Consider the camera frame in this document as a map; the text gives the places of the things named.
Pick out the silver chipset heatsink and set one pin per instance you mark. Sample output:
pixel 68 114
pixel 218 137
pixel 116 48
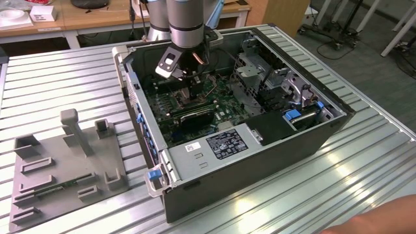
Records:
pixel 224 126

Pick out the dark grey PC case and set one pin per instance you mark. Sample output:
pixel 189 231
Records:
pixel 242 182

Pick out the white bowl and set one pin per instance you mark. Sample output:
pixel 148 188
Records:
pixel 14 18

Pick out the wooden desk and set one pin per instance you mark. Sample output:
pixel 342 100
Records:
pixel 97 17

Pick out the silver metal bracket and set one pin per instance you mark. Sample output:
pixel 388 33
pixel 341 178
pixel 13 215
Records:
pixel 297 85

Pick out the silver CPU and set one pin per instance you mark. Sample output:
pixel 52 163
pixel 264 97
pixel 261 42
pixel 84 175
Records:
pixel 185 94

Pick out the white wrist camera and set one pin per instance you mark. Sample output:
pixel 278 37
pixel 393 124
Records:
pixel 166 65

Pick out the black graphics card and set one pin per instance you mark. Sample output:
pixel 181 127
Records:
pixel 194 120

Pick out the white table leg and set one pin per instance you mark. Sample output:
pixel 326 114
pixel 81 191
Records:
pixel 398 39

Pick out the white cardboard box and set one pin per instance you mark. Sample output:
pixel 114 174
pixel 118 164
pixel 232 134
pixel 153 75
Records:
pixel 44 13

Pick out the red packaging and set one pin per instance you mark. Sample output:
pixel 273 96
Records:
pixel 38 2

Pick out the green motherboard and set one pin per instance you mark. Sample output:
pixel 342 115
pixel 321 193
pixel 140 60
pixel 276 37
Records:
pixel 226 107

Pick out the black plastic shroud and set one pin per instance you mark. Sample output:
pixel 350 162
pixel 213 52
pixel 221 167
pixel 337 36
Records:
pixel 269 129

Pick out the blue case release latch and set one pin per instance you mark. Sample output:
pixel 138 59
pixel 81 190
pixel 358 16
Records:
pixel 153 175

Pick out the green RAM stick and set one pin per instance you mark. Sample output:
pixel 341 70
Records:
pixel 54 189

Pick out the grey parts rack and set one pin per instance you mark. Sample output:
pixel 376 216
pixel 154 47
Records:
pixel 64 165

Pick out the grey power supply unit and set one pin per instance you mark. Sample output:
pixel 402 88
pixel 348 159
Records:
pixel 226 143

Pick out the metal drive cage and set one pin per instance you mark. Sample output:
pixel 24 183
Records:
pixel 249 73

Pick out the black wheeled stand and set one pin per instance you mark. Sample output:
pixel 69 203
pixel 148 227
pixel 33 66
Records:
pixel 346 29

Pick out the black round base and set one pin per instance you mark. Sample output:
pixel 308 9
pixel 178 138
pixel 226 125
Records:
pixel 89 3

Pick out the wooden cabinet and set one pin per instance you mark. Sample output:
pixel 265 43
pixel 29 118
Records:
pixel 282 14

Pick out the small blue clip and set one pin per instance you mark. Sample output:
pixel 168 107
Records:
pixel 318 105

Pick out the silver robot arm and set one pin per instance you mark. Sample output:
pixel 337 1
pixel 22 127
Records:
pixel 186 22

